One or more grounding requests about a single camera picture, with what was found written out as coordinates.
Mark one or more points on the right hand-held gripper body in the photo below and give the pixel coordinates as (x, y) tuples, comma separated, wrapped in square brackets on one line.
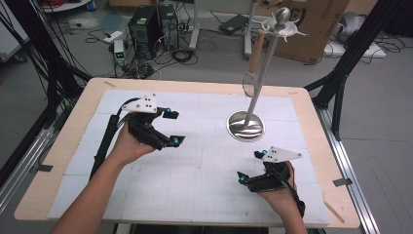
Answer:
[(281, 154)]

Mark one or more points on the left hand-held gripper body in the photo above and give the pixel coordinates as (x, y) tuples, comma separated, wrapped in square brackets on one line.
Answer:
[(141, 104)]

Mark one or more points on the silver metal hook stand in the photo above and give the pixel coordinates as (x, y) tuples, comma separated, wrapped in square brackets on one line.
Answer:
[(245, 128)]

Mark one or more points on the person's right hand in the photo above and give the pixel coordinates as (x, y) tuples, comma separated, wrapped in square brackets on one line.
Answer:
[(283, 198)]

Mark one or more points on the person's left hand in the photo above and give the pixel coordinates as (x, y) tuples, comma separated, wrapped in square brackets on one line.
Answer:
[(128, 148)]

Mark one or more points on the beige tape strip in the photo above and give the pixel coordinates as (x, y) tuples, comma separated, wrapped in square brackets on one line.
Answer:
[(109, 84), (334, 212)]

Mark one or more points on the white grid mat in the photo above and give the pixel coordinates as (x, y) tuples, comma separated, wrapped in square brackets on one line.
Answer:
[(201, 169)]

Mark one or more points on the white device with green light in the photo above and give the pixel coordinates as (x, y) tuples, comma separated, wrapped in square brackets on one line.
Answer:
[(119, 52)]

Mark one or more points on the grey tape piece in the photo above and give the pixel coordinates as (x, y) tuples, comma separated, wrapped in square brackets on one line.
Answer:
[(342, 182), (45, 168)]

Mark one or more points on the large black computer tower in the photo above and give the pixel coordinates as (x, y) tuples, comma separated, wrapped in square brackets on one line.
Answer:
[(144, 35)]

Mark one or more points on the white power strip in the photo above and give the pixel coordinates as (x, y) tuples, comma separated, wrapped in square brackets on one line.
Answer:
[(113, 36)]

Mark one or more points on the slim black computer tower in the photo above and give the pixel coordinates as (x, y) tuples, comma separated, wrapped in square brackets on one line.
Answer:
[(169, 27)]

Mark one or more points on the white metal stand leg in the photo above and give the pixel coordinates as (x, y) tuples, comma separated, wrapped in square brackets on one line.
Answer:
[(195, 29), (248, 19)]

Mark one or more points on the flat black device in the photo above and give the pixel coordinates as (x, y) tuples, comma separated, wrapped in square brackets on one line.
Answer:
[(233, 24)]

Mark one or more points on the large cardboard box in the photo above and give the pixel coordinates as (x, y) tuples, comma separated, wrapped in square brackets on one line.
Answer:
[(321, 29)]

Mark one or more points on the white flat board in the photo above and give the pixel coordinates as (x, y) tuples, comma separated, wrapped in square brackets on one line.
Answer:
[(373, 52)]

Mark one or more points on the aluminium rail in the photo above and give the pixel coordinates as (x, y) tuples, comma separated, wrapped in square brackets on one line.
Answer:
[(344, 162), (22, 165)]

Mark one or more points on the black metal frame strut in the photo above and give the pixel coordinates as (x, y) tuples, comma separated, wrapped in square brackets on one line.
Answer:
[(350, 55)]

